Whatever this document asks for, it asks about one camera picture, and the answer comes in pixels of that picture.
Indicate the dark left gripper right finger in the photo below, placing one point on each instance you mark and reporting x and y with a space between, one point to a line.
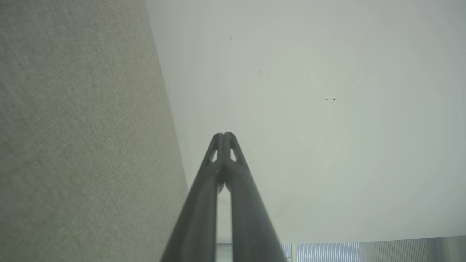
249 218

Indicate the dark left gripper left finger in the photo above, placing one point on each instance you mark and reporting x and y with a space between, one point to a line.
198 214

